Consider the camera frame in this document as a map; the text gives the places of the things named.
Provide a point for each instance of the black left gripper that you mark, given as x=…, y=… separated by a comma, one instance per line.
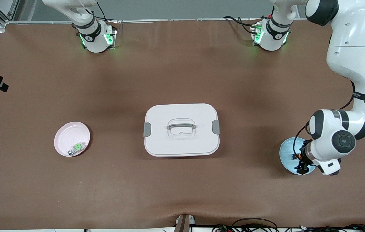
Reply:
x=304, y=155

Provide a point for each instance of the orange and black push-button switch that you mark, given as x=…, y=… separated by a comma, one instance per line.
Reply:
x=297, y=157

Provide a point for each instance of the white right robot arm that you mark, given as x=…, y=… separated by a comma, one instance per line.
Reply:
x=93, y=38

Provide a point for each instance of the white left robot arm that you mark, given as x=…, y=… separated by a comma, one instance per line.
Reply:
x=350, y=48

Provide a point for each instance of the white lidded storage box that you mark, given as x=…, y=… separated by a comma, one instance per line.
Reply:
x=182, y=145

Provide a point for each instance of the light blue round plate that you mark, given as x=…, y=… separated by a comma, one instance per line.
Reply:
x=287, y=151

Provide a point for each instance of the pink round plate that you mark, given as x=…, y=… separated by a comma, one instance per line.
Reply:
x=69, y=135

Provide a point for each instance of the green and white push-button switch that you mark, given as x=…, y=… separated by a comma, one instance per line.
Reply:
x=78, y=147

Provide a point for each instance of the brown metal bracket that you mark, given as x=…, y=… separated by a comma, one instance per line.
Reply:
x=182, y=224

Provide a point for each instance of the aluminium table edge rail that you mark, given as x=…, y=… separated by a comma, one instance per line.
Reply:
x=185, y=19

